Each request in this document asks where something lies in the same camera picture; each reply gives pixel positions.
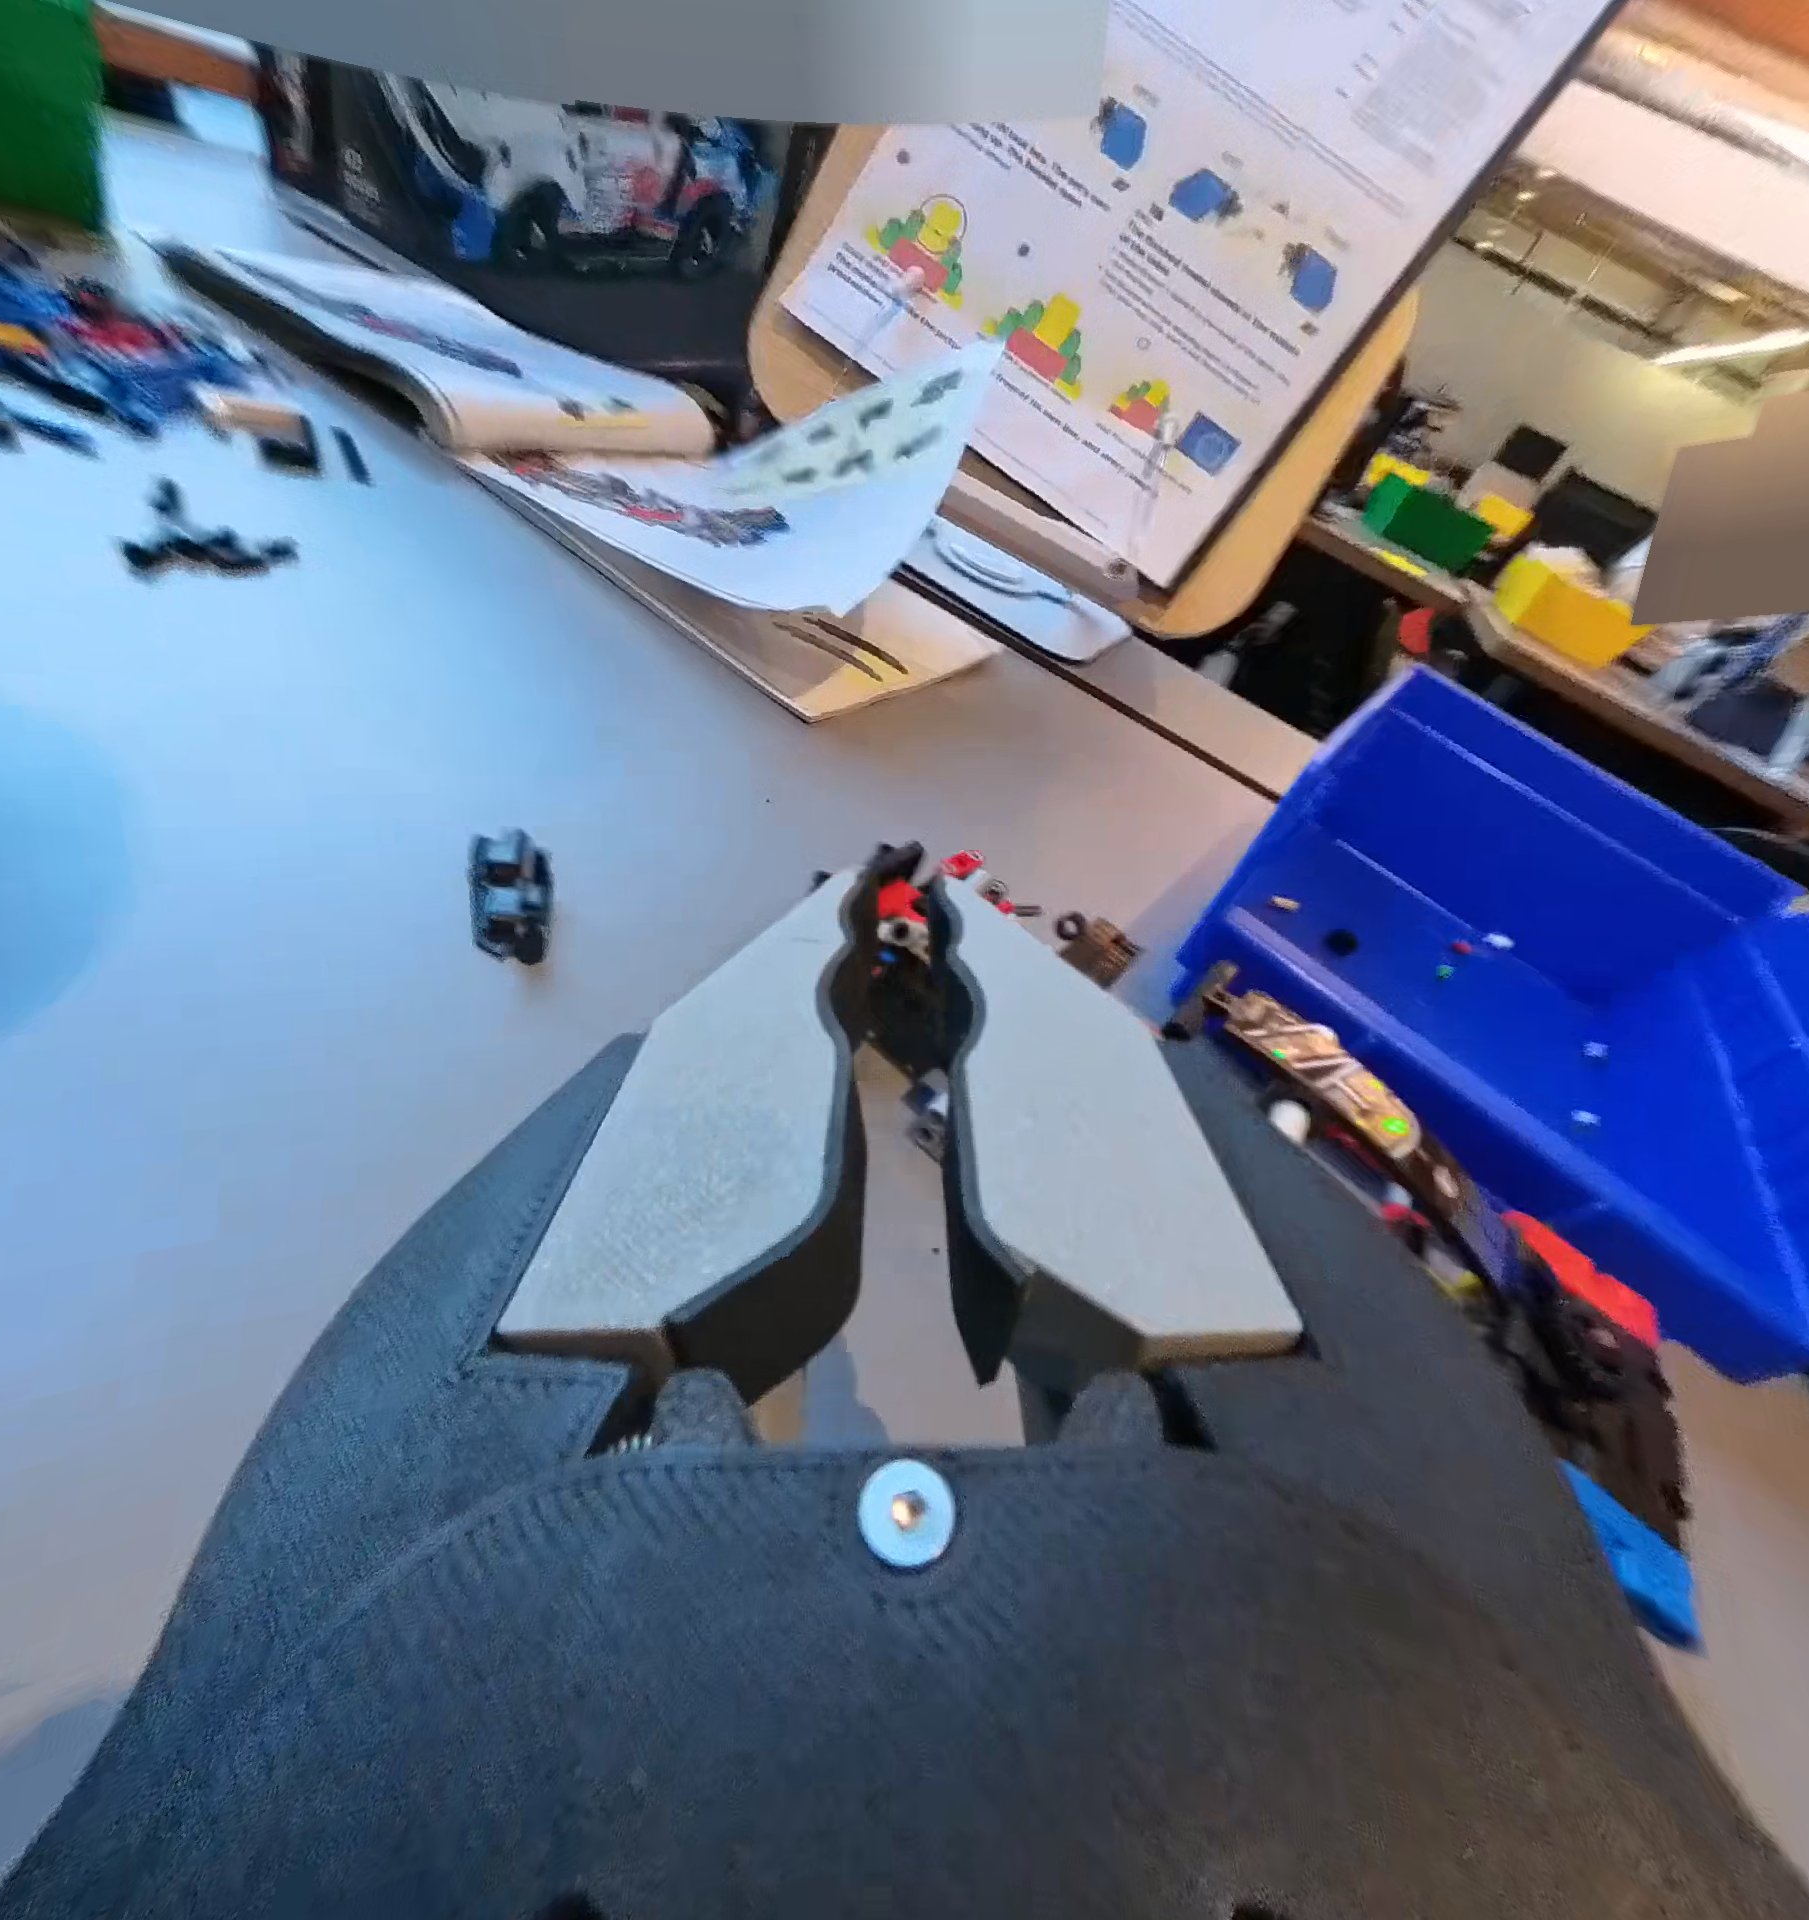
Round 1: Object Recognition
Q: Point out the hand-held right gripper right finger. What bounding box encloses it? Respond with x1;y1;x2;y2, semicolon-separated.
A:
925;874;1307;1384

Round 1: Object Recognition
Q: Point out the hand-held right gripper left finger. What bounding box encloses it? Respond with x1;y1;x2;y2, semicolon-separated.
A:
495;870;867;1403

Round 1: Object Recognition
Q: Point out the small black brick assembly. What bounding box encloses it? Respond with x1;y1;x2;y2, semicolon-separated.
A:
470;829;552;965

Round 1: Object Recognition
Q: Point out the toy brick car model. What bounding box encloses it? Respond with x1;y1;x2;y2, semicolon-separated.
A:
814;840;1700;1650

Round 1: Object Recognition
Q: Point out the building instruction booklet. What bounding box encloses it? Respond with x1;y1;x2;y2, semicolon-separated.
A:
154;240;1003;722

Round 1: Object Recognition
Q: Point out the pile of mixed toy bricks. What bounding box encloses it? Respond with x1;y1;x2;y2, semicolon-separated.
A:
0;225;283;452

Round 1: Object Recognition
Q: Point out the blue plastic bin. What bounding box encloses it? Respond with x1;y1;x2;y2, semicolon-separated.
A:
1172;667;1809;1382

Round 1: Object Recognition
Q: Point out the white stand base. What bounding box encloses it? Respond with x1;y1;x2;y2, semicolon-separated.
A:
905;516;1133;663

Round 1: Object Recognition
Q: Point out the background work table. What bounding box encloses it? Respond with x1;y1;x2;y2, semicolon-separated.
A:
1301;511;1809;856

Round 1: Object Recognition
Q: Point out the yellow storage bin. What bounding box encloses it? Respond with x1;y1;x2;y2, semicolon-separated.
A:
1493;553;1648;668

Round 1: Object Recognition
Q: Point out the small green storage bin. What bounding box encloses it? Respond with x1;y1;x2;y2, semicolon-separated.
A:
1360;478;1495;575

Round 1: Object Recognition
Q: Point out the cluster of black pins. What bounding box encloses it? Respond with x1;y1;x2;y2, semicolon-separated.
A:
121;516;302;579

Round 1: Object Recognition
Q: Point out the printed instruction sheet board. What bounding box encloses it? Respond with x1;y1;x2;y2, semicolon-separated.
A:
782;0;1618;589

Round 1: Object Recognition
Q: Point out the dark toy car set box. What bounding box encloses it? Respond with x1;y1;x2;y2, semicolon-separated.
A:
250;45;832;391

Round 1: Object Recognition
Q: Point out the green plastic bin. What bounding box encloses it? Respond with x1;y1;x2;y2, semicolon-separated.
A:
0;0;102;234

